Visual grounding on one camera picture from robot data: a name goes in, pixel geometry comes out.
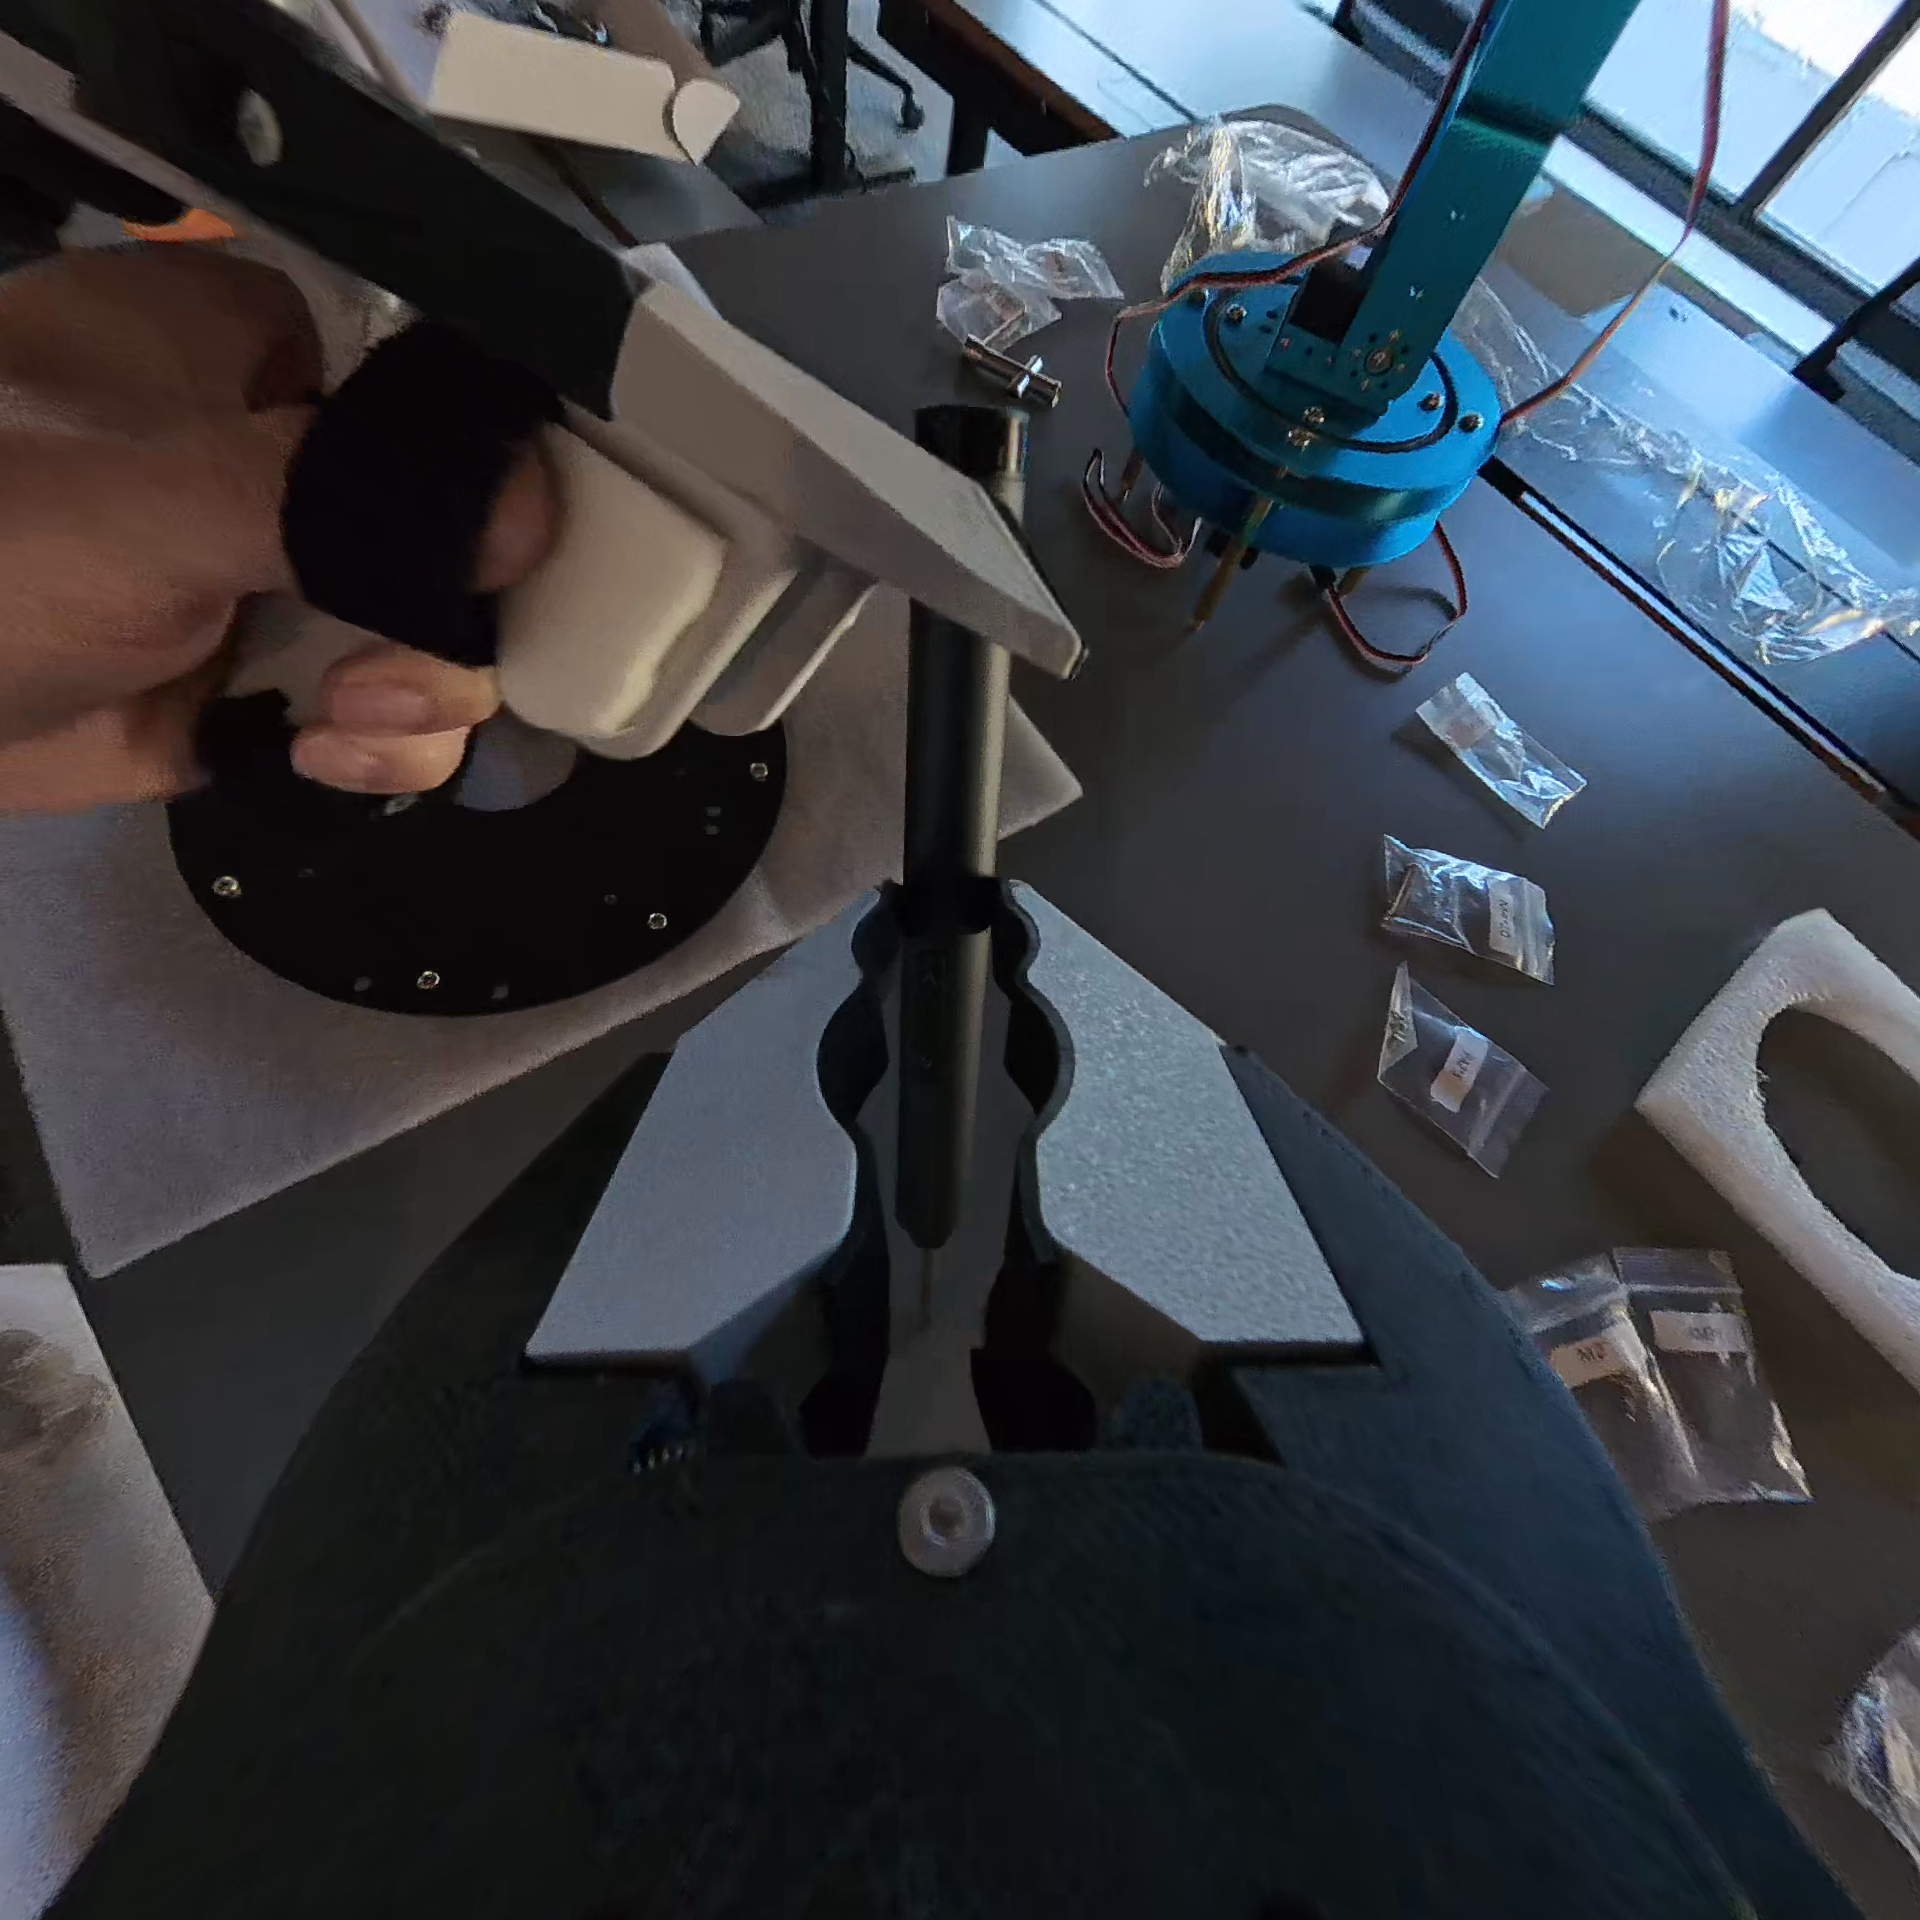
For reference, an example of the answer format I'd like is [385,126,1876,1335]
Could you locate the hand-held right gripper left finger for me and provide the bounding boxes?
[522,882,918,1396]

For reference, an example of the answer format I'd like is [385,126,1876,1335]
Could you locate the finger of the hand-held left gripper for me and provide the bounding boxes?
[579,246,1088,743]

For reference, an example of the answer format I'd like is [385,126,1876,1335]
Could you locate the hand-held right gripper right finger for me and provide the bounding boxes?
[983,882,1369,1376]

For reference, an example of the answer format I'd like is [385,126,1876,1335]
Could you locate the black metal base plate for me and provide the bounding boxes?
[167,705,791,1014]

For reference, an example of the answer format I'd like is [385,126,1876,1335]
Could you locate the dark grey electric screwdriver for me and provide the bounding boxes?
[894,401,1040,1328]

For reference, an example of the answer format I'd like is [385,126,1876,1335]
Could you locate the white foam block with hole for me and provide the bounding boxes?
[1632,904,1920,1355]

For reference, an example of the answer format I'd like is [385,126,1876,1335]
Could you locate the person's left hand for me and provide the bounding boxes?
[0,249,564,819]

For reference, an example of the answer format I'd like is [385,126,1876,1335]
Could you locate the silver metal socket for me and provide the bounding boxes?
[958,333,1069,412]

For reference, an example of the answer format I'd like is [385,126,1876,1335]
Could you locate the small clear screw bag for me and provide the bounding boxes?
[945,216,1128,300]
[1824,1625,1920,1863]
[1615,1248,1814,1504]
[1381,832,1559,987]
[1375,962,1550,1180]
[938,272,1057,350]
[1418,670,1592,829]
[1506,1268,1683,1524]

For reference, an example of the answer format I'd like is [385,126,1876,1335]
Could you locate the open beige cardboard box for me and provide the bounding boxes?
[427,12,741,167]

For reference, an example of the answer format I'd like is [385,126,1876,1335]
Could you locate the black chair base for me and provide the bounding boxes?
[695,0,927,192]

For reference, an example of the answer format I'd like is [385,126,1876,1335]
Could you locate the white foam sheet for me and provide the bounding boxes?
[0,659,1084,1281]

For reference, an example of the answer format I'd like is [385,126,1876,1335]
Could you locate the wooden edged table black legs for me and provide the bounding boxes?
[877,0,1360,152]

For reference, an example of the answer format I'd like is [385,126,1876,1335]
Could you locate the white paper with grey picture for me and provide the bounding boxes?
[0,1265,216,1920]

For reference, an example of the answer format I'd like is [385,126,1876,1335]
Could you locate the black framed window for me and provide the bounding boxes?
[1561,0,1920,324]

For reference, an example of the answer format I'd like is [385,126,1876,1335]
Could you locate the red servo cable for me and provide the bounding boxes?
[1303,516,1468,674]
[1476,0,1736,437]
[1082,447,1205,573]

